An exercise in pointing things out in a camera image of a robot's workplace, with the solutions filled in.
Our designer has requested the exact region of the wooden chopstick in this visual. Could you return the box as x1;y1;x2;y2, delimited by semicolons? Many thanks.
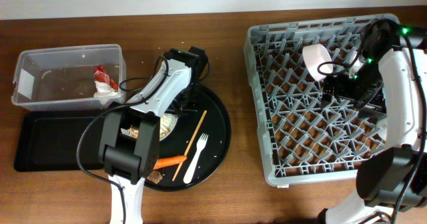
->
172;110;207;181

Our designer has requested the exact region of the grey plate with food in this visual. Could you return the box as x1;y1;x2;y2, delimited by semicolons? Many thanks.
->
121;113;178;141

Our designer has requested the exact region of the round black tray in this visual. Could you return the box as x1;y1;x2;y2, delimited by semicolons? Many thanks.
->
145;85;232;191

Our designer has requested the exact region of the white plastic fork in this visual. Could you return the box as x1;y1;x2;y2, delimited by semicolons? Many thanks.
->
183;133;209;184

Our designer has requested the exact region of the pink bowl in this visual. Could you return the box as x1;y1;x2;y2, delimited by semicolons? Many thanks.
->
302;44;333;81

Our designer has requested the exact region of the orange carrot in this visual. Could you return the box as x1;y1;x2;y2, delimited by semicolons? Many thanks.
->
153;155;187;170

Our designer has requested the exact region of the brown cookie piece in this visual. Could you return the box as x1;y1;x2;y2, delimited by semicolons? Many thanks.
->
147;170;163;184

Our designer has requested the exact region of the white tissue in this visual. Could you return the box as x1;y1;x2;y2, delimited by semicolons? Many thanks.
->
93;81;117;98

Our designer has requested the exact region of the red snack wrapper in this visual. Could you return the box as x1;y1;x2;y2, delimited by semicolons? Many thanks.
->
93;65;118;91

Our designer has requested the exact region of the cream cup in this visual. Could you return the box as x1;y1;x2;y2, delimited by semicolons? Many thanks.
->
376;117;387;141

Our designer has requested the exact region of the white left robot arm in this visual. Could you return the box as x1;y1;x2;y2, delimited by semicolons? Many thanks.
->
76;47;208;223

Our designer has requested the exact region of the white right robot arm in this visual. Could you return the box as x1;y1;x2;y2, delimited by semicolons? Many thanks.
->
312;18;426;223

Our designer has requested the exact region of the grey dishwasher rack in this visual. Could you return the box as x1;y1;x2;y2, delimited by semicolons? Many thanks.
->
244;14;400;187

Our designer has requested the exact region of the clear plastic waste bin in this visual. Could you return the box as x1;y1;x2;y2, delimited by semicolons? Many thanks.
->
11;44;126;111

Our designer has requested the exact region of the black square bin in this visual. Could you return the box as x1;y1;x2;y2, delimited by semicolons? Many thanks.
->
14;110;101;172

